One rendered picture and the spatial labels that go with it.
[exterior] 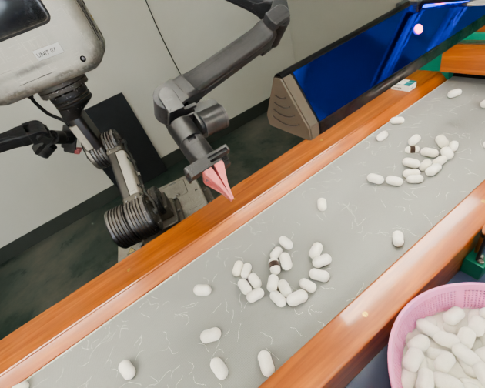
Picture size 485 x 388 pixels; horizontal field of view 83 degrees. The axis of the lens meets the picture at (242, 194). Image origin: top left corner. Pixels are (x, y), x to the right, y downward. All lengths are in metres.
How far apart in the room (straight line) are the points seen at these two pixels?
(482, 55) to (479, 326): 0.71
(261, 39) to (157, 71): 1.74
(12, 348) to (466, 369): 0.80
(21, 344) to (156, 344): 0.31
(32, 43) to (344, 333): 0.88
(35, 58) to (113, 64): 1.54
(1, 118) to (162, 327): 2.07
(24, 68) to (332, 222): 0.80
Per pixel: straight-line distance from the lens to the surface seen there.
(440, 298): 0.53
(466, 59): 1.04
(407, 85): 1.03
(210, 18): 2.60
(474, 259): 0.63
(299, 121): 0.32
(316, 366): 0.47
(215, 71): 0.69
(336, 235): 0.60
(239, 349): 0.52
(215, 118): 0.61
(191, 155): 0.57
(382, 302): 0.50
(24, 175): 2.58
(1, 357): 0.82
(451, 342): 0.52
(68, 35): 0.85
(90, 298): 0.73
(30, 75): 0.88
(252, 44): 0.77
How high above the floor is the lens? 1.21
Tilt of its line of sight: 39 degrees down
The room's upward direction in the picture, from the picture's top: 22 degrees counter-clockwise
